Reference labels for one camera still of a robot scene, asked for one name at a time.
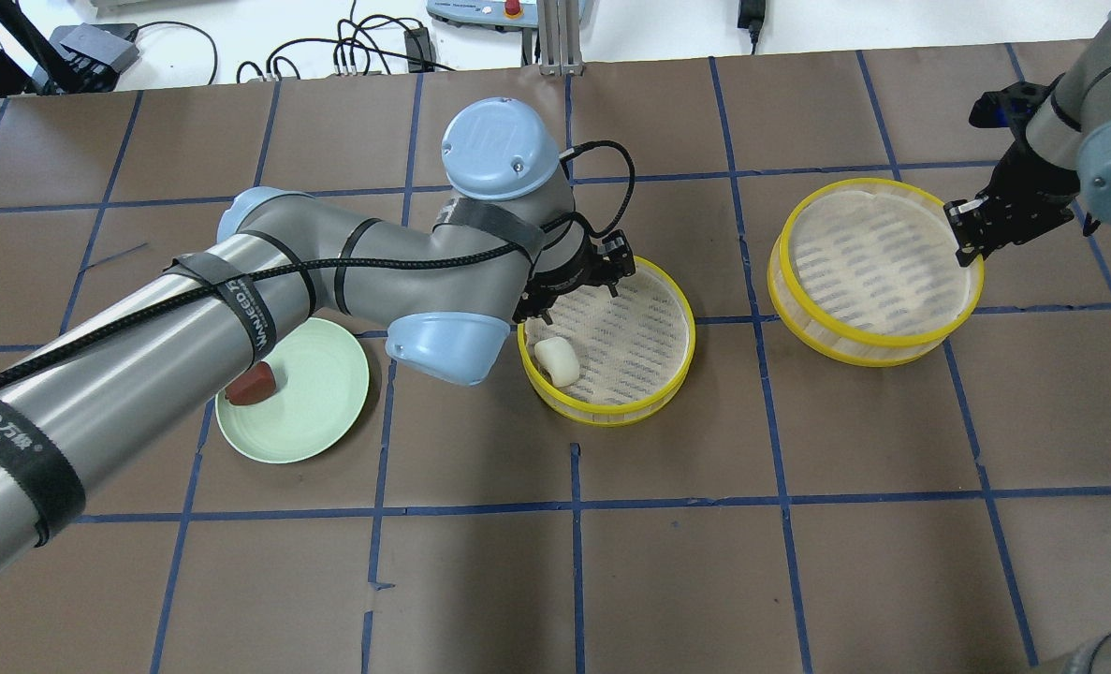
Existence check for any yellow steamer basket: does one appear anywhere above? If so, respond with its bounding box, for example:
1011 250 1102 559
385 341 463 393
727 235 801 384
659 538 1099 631
516 256 695 427
765 178 985 368

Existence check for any white steamed bun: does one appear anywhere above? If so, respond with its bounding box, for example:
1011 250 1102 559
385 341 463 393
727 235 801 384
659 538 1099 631
533 336 581 388

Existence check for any red-brown bun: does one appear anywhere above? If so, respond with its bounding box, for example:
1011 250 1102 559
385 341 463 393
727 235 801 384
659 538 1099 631
223 361 277 406

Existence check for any light green plate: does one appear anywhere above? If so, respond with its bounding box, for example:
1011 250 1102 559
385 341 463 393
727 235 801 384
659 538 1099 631
214 318 371 464

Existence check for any aluminium frame post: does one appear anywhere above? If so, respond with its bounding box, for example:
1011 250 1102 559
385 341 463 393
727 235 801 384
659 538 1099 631
536 1 588 76

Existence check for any black camera stand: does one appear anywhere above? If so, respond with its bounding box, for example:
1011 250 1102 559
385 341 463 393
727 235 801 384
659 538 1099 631
0 1 139 95

